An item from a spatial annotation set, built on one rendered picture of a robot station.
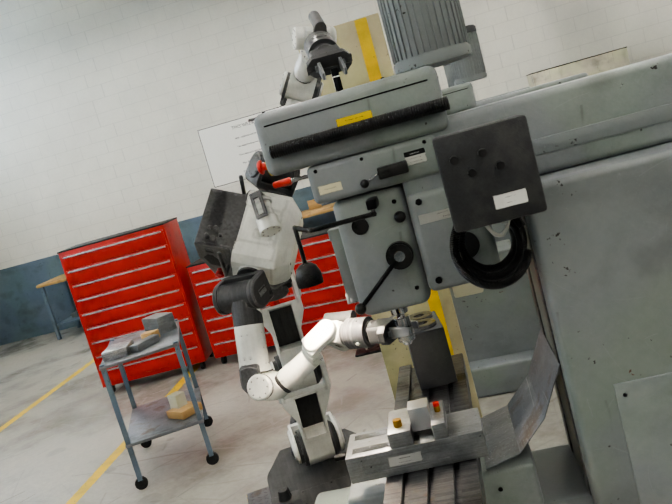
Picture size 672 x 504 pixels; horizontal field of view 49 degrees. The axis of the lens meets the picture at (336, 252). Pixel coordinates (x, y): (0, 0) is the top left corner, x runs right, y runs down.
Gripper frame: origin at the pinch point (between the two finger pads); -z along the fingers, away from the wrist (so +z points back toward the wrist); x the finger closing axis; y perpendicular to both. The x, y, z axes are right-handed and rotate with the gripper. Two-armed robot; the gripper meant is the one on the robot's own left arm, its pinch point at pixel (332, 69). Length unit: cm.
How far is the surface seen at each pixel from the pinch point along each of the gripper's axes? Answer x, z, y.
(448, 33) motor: -27.3, -16.8, 9.0
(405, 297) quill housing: -1, -43, -46
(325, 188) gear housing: 11.2, -26.3, -18.2
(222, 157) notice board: 82, 812, -473
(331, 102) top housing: 4.3, -18.5, 0.4
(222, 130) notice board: 70, 829, -438
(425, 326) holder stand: -10, -19, -84
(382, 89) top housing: -8.2, -21.2, 1.5
